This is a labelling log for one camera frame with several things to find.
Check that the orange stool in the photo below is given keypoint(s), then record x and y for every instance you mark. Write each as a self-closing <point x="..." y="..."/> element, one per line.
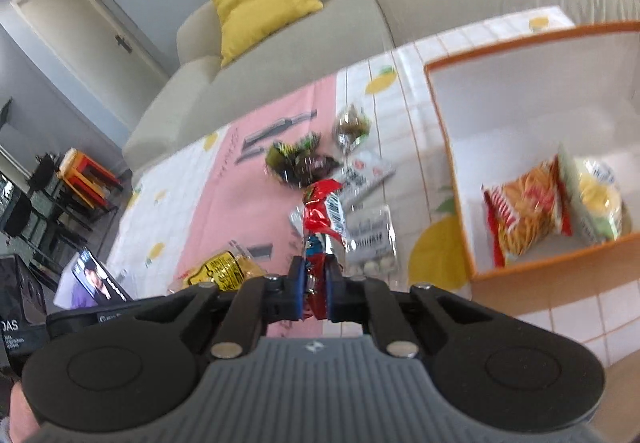
<point x="88" y="179"/>

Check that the brown nuts clear packet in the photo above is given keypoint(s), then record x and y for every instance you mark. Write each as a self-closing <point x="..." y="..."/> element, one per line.
<point x="351" y="127"/>

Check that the silver spicy strips packet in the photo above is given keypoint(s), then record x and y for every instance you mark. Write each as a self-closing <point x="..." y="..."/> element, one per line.
<point x="359" y="176"/>

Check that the orange cardboard box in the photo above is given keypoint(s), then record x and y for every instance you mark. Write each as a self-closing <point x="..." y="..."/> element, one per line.
<point x="504" y="109"/>

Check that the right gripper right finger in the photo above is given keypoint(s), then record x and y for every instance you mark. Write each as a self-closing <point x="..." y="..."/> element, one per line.
<point x="369" y="303"/>

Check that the yellow chips clear bag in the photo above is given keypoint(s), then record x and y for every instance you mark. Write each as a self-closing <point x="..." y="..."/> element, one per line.
<point x="593" y="195"/>

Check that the white candies clear bag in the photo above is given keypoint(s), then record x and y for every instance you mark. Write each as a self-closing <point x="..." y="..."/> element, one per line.
<point x="370" y="246"/>

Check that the beige sofa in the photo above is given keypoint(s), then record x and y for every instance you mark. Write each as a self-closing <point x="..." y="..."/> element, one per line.
<point x="205" y="93"/>

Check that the white door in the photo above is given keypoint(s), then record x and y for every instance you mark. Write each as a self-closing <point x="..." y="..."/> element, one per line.
<point x="93" y="47"/>

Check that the dark green snack packet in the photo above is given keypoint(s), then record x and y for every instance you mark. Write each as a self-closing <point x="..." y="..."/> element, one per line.
<point x="300" y="164"/>

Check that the red foil snack bag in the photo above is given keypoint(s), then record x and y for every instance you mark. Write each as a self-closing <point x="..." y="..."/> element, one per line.
<point x="319" y="272"/>

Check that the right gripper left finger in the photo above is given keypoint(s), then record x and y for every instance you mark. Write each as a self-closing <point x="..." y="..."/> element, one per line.
<point x="261" y="301"/>

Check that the pink white patterned tablecloth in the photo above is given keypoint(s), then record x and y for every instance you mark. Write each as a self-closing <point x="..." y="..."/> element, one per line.
<point x="212" y="192"/>

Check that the red fries snack bag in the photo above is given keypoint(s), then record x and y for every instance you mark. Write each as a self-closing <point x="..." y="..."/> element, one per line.
<point x="524" y="211"/>

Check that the yellow label snack bag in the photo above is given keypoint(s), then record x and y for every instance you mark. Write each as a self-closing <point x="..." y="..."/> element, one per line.
<point x="228" y="269"/>

